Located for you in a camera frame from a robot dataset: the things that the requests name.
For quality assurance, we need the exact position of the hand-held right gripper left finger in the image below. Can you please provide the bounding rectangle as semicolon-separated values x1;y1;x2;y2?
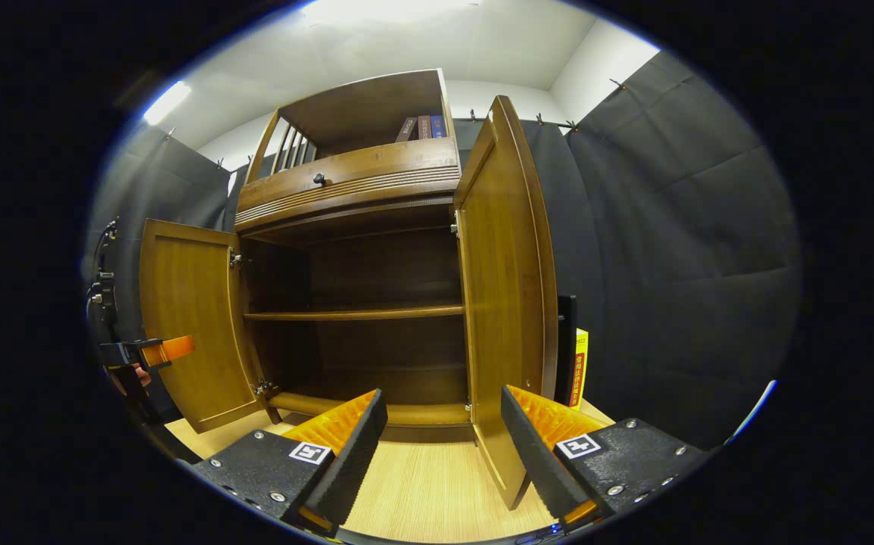
193;388;390;537

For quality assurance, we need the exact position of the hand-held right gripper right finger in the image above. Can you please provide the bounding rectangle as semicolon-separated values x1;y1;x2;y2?
499;385;710;531

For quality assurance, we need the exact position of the wooden cabinet drawer with knob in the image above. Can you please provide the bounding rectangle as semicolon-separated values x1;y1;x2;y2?
236;138;462;228

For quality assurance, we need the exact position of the yellow book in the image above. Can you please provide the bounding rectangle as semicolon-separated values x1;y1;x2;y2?
569;328;589;410

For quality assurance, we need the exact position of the small ceiling light panel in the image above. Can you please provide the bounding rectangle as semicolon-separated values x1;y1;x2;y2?
142;80;192;126

